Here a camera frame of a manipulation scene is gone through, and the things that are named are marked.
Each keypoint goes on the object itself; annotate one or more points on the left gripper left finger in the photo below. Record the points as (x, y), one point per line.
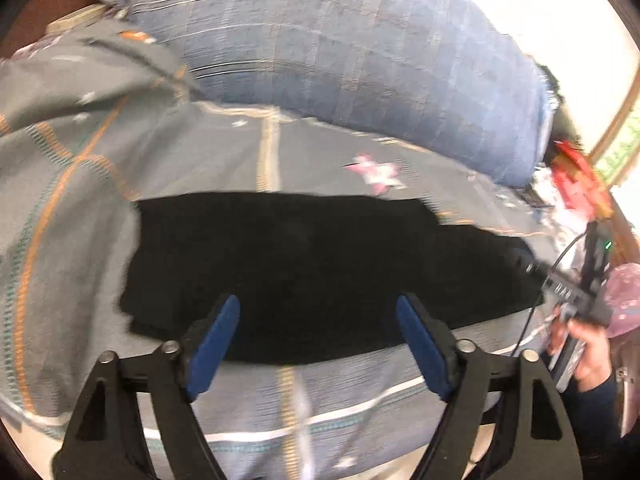
(105, 438)

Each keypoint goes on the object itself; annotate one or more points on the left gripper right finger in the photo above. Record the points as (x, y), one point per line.
(503, 419)

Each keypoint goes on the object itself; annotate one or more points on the black pants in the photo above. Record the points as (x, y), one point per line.
(317, 277)

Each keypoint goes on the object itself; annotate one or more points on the dark blue sleeve forearm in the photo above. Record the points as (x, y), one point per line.
(593, 417)

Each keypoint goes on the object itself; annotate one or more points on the person's right hand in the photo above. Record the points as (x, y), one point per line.
(594, 366)

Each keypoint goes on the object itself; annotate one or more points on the pink patterned garment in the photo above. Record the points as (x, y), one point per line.
(622, 296)

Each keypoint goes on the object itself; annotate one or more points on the red clutter on nightstand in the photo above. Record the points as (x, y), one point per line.
(566, 181)

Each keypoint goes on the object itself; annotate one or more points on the blue plaid pillow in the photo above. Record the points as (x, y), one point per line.
(435, 73)

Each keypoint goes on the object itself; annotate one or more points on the grey patterned bed sheet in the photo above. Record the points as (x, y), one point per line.
(93, 121)

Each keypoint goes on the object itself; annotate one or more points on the brown headboard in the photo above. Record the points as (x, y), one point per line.
(40, 5)

